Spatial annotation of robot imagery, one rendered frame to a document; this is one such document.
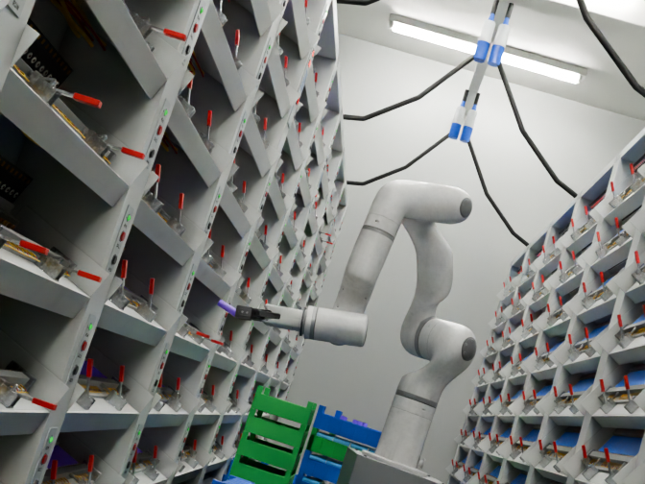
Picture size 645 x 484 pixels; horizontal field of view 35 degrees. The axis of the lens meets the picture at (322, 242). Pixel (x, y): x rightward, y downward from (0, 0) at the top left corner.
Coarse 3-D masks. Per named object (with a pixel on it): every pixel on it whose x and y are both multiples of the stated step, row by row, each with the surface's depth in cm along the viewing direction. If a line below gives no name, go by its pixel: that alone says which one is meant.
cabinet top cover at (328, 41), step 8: (336, 8) 353; (328, 16) 355; (336, 16) 360; (328, 24) 362; (336, 24) 366; (328, 32) 369; (336, 32) 372; (320, 40) 381; (328, 40) 378; (336, 40) 379; (328, 48) 386; (336, 48) 386; (328, 56) 395; (336, 56) 392
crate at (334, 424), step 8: (320, 408) 359; (320, 416) 358; (328, 416) 357; (336, 416) 375; (320, 424) 358; (328, 424) 356; (336, 424) 356; (344, 424) 355; (352, 424) 354; (336, 432) 355; (344, 432) 354; (352, 432) 353; (360, 432) 352; (368, 432) 351; (376, 432) 350; (360, 440) 351; (368, 440) 350; (376, 440) 349
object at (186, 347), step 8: (184, 312) 312; (184, 320) 250; (192, 320) 311; (200, 328) 311; (208, 328) 310; (176, 336) 253; (216, 336) 310; (176, 344) 259; (184, 344) 269; (192, 344) 278; (208, 344) 310; (176, 352) 266; (184, 352) 277; (192, 352) 286; (200, 352) 297; (200, 360) 306
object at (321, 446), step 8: (312, 432) 358; (312, 440) 357; (320, 440) 356; (328, 440) 355; (312, 448) 356; (320, 448) 355; (328, 448) 354; (336, 448) 353; (344, 448) 352; (328, 456) 354; (336, 456) 353; (344, 456) 352
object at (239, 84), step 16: (208, 16) 195; (224, 16) 205; (208, 32) 200; (208, 48) 207; (224, 48) 213; (192, 64) 244; (208, 64) 241; (224, 64) 220; (240, 64) 233; (224, 80) 226; (240, 80) 236; (256, 80) 250; (240, 96) 244
